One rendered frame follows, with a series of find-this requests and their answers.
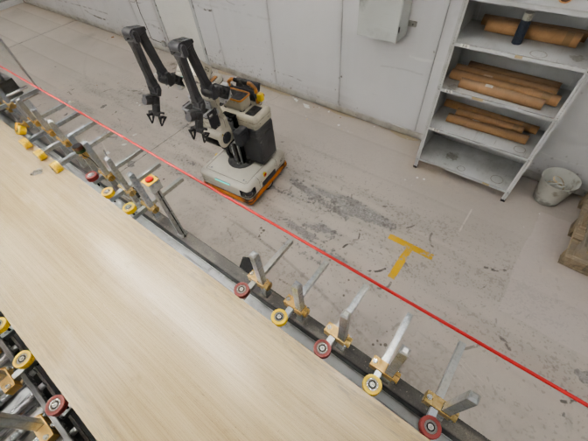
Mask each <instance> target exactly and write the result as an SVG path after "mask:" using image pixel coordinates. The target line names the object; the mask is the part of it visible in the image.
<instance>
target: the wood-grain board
mask: <svg viewBox="0 0 588 441"><path fill-rule="evenodd" d="M22 138H24V137H23V136H21V135H17V134H16V132H15V130H14V129H13V128H11V127H10V126H9V125H7V124H6V123H5V122H3V121H1V120H0V311H1V313H2V314H3V315H4V316H5V317H6V319H7V320H8V321H9V323H10V324H11V326H12V327H13V328H14V330H15V331H16V332H17V334H18V335H19V337H20V338H21V340H22V341H23V342H24V343H25V344H26V346H27V347H28V348H29V350H30V351H31V353H32V354H33V355H34V357H35V358H36V359H37V361H38V362H39V364H40V365H41V366H42V368H43V369H44V370H45V371H46V373H47V374H48V375H49V377H50V378H51V379H52V381H53V382H54V384H55V385H56V386H57V388H58V389H59V391H60V392H61V393H62V395H63V396H64V397H65V398H66V400H67V401H68V402H69V404H70V405H71V406H72V408H73V409H74V411H75V412H76V413H77V415H78V416H79V417H80V419H81V420H82V422H83V423H84V424H85V425H86V426H87V428H88V429H89V431H90V432H91V433H92V435H93V436H94V438H95V439H96V440H97V441H430V440H429V439H428V438H427V437H426V436H424V435H423V434H422V433H420V432H419V431H418V430H416V429H415V428H413V427H412V426H411V425H409V424H408V423H406V422H405V421H403V420H402V419H401V418H400V417H399V416H397V415H396V414H395V413H393V412H392V411H391V410H389V409H388V408H386V407H385V406H384V405H382V404H381V403H380V402H378V401H377V400H375V399H374V398H373V397H372V396H371V395H369V394H368V393H367V392H365V391H364V390H363V389H361V388H360V387H358V386H357V385H355V384H354V383H353V382H351V381H350V380H348V379H347V378H346V377H345V376H344V375H343V374H341V373H340V372H338V371H337V370H336V369H334V368H333V367H331V366H330V365H329V364H327V363H326V362H325V361H323V360H322V359H320V358H319V357H318V356H317V355H316V354H315V353H313V352H312V351H310V350H309V349H308V348H306V347H305V346H303V345H302V344H300V343H299V342H298V341H296V340H295V339H293V338H292V337H291V336H290V335H289V334H288V333H286V332H285V331H283V330H282V329H281V328H279V327H278V326H277V325H275V324H274V323H272V322H271V321H270V320H268V319H267V318H265V317H264V316H263V315H262V314H261V313H260V312H258V311H257V310H255V309H254V308H252V307H251V306H250V305H248V304H247V303H245V302H244V301H243V300H241V299H240V298H239V297H237V296H236V295H235V294H234V293H233V292H231V291H230V290H228V289H227V288H226V287H224V286H223V285H222V284H220V283H219V282H217V281H216V280H215V279H213V278H212V277H211V276H209V275H208V274H207V273H206V272H204V271H203V270H202V269H200V268H199V267H197V266H196V265H195V264H193V263H192V262H190V261H189V260H188V259H186V258H185V257H184V256H182V255H181V254H180V253H179V252H178V251H176V250H175V249H174V248H172V247H171V246H169V245H168V244H167V243H165V242H164V241H162V240H161V239H160V238H158V237H157V236H156V235H154V234H153V233H152V232H151V231H149V230H148V229H147V228H145V227H144V226H142V225H141V224H140V223H138V222H137V221H136V220H134V219H133V218H131V217H130V216H129V215H127V214H126V213H125V212H124V211H123V210H121V209H120V208H119V207H117V206H116V205H114V204H113V203H112V202H110V201H109V200H108V199H106V198H105V197H103V196H102V195H100V194H99V193H98V192H97V191H96V190H94V189H93V188H92V187H90V186H89V185H87V184H86V183H85V182H83V181H82V180H81V179H79V178H78V177H76V176H75V175H74V174H72V173H71V172H70V171H69V170H68V169H66V168H65V167H64V166H62V167H63V168H64V170H63V171H61V172H59V173H56V172H55V171H53V170H52V168H51V167H50V166H49V164H50V163H51V162H53V161H55V160H54V159H53V158H51V157H49V156H48V155H47V154H46V155H47V156H48V158H46V159H44V160H43V161H40V160H39V159H38V158H37V157H36V156H35V155H34V154H33V152H34V151H35V150H37V149H38V147H37V146H35V145H34V144H33V143H31V144H32V145H33V146H32V147H31V148H29V149H27V150H26V149H25V148H24V147H23V146H21V144H20V143H19V142H18V140H20V139H22ZM38 168H41V169H43V170H42V171H43V172H42V173H41V174H37V175H35V176H32V175H30V173H32V171H36V170H37V169H38Z"/></svg>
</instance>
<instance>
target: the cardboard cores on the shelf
mask: <svg viewBox="0 0 588 441"><path fill-rule="evenodd" d="M520 22H521V19H517V18H511V17H501V16H495V15H490V14H485V15H484V17H483V18H482V21H481V25H485V29H484V31H487V32H495V33H499V34H505V35H509V36H514V35H515V32H516V30H517V28H518V25H519V23H520ZM524 38H525V39H531V40H536V41H541V42H545V43H550V44H554V45H559V46H568V47H572V48H576V47H577V45H578V43H579V42H583V43H584V42H585V41H586V39H587V38H588V30H583V29H577V28H571V27H566V26H561V25H555V24H545V23H539V22H534V21H532V22H531V24H530V26H529V28H528V31H527V33H526V35H525V37H524ZM449 78H450V79H454V80H457V81H459V84H458V88H463V89H467V90H470V91H473V92H476V93H480V94H483V95H488V96H492V97H494V98H498V99H501V100H504V101H507V102H512V103H516V104H519V105H522V106H525V107H529V108H532V109H537V110H541V108H542V107H543V104H546V105H550V106H553V107H556V106H557V104H558V103H559V101H560V100H561V98H562V96H561V95H558V94H557V92H558V90H559V88H560V87H561V85H562V84H563V83H562V82H558V81H554V80H548V79H544V78H540V77H536V76H533V75H529V74H525V73H519V72H516V71H511V70H507V69H504V68H500V67H497V66H490V65H487V64H483V63H479V62H475V61H470V62H469V64H468V66H467V65H463V64H459V63H458V64H457V65H456V66H455V68H453V69H452V70H451V73H450V76H449ZM444 106H446V107H448V108H451V109H456V110H457V111H456V113H455V114H452V113H449V114H448V116H447V117H446V121H447V122H449V123H455V124H457V125H460V126H464V127H467V128H470V129H473V130H478V131H481V132H484V133H487V134H490V135H493V136H497V137H502V138H505V139H507V140H511V141H514V142H517V143H520V144H525V143H526V142H527V141H528V140H529V135H525V134H522V132H523V131H526V132H528V133H531V134H534V135H535V134H536V133H537V131H538V130H539V129H540V127H539V126H536V125H533V124H530V123H527V122H522V121H519V120H516V119H513V118H510V117H507V116H504V115H499V114H496V113H493V112H490V111H487V110H484V109H481V108H476V107H474V106H470V105H467V104H464V103H462V102H458V101H454V100H450V99H446V100H445V102H444Z"/></svg>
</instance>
